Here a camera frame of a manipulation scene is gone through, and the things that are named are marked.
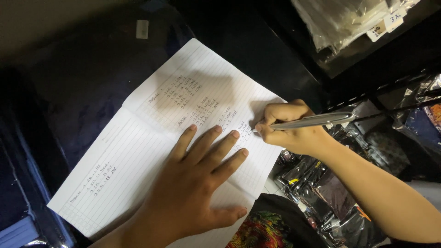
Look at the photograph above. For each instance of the person's right hand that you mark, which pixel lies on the person's right hand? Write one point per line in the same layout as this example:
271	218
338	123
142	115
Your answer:
296	139

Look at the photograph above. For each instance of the person's left hand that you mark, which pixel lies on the person's left hand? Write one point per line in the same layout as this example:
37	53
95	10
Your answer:
186	193

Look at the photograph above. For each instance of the silver metal pen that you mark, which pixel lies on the silver metal pen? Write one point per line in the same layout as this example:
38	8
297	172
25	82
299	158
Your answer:
317	120

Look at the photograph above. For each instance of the white lined notebook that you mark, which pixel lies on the white lined notebook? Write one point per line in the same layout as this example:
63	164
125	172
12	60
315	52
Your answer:
144	144

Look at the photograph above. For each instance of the heap of plastic-wrapped dark garments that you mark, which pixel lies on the heap of plastic-wrapped dark garments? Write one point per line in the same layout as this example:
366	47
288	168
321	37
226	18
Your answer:
327	193

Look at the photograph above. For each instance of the person's black printed shirt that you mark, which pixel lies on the person's black printed shirt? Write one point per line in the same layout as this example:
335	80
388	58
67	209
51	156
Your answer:
272	224

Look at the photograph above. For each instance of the white paper size tag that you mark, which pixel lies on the white paper size tag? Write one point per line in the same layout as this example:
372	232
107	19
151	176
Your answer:
394	19
376	31

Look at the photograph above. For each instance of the dark blue plastic-wrapped garment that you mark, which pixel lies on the dark blue plastic-wrapped garment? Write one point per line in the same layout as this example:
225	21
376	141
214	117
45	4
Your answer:
79	89

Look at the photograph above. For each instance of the white rectangular sticker label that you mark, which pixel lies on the white rectangular sticker label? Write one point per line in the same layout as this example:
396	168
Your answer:
142	29

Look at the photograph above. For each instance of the light blue wrapped garment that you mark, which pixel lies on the light blue wrapped garment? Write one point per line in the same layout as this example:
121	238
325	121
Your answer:
17	234

